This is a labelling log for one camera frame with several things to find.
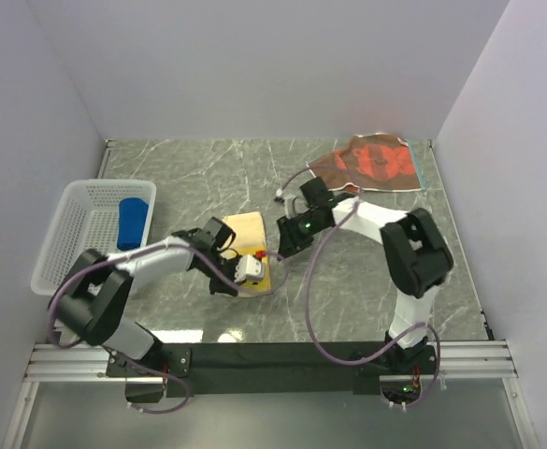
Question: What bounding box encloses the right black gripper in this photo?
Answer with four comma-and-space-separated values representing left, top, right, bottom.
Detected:
277, 212, 328, 262

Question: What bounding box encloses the yellow cream towel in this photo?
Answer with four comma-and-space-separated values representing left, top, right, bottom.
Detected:
222, 211, 271, 297

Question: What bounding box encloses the brown orange towel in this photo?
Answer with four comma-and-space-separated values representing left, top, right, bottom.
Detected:
307, 133, 423, 193

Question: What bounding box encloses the blue towel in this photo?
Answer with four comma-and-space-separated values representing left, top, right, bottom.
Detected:
116, 197, 149, 251

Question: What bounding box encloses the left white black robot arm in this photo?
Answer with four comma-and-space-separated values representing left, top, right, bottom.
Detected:
48, 218, 250, 376

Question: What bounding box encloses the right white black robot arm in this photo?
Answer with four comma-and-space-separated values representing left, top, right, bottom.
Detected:
276, 177, 453, 373

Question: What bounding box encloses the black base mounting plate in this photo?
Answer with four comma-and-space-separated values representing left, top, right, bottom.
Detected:
106, 341, 439, 403

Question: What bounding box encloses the white perforated plastic basket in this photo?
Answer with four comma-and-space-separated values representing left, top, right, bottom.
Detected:
30, 179, 157, 297

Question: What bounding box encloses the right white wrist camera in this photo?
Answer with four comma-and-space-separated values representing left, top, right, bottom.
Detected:
274, 188, 307, 218

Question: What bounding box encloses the aluminium rail frame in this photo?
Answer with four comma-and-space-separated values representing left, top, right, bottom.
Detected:
20, 138, 522, 448

